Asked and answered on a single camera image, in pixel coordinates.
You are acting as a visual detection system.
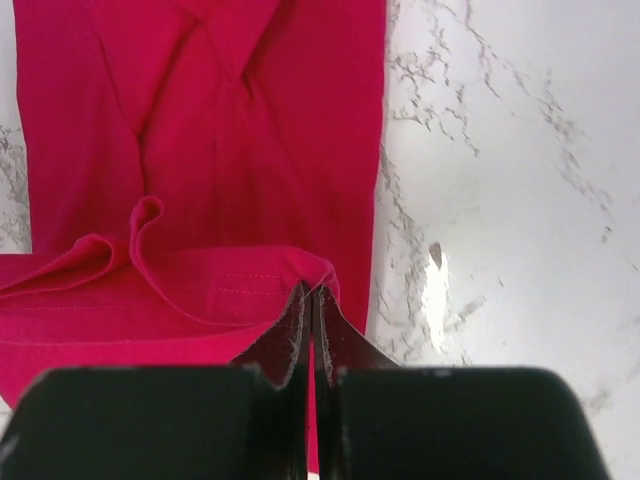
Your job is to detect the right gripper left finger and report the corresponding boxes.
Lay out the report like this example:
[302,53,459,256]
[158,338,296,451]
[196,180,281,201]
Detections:
[1,284,310,479]

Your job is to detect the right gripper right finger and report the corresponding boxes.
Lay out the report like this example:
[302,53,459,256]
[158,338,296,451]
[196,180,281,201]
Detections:
[312,288,600,479]

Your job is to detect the crimson red t shirt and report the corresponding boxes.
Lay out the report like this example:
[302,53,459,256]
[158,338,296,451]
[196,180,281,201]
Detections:
[1,1,387,478]

